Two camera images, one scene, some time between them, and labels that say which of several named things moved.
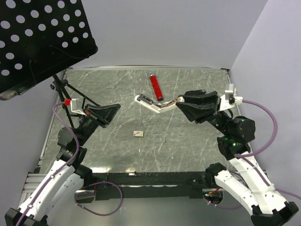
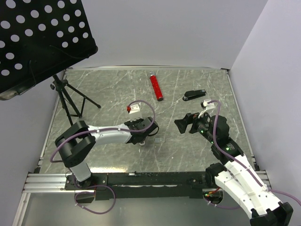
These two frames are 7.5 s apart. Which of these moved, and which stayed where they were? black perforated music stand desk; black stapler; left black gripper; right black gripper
Moved: right black gripper; left black gripper
Stayed: black stapler; black perforated music stand desk
